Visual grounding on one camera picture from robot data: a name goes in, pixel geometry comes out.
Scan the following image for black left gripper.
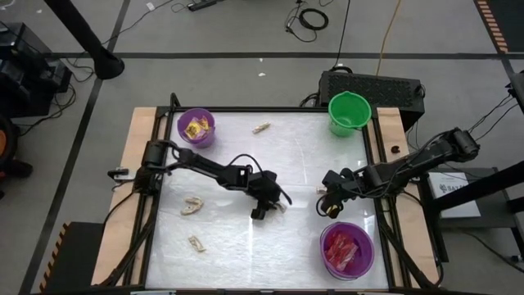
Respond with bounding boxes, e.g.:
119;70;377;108
244;168;294;220

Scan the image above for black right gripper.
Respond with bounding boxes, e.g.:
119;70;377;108
320;166;368;219

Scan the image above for large purple halloween bucket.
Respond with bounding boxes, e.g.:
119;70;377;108
319;221;376;282

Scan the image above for small purple halloween bucket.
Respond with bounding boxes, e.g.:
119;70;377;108
176;107;217;149

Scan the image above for green halloween bucket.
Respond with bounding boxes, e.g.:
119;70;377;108
327;90;373;138

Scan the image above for wooden table side board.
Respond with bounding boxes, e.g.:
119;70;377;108
90;106;165;287
374;107;441;288

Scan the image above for white labelled box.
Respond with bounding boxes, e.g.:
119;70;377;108
427;170;482;220

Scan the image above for black perforated computer case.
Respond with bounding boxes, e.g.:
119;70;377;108
318;70;427;132

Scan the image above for black metal beam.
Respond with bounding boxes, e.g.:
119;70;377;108
425;160;524;214

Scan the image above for black orange striped mat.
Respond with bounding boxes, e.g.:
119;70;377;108
474;0;524;54
38;220;106;294

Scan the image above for black power strip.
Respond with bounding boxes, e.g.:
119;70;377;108
187;0;218;12

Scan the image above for black pole stand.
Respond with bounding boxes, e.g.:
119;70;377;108
43;0;126;80

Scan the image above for black orange wheeled device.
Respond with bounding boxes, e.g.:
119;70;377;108
0;112;34;181

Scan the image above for black equipment cart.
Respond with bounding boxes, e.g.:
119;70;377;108
0;20;74;118

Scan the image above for black aluminium table frame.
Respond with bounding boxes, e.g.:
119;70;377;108
97;92;445;293

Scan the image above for black looped cable bundle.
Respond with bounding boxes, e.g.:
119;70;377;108
300;92;321;108

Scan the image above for long black floor cable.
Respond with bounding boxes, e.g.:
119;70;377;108
329;0;353;73

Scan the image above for yellow floor cable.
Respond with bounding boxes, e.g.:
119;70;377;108
375;0;404;77

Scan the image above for coiled black cable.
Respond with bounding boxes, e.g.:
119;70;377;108
285;0;331;43

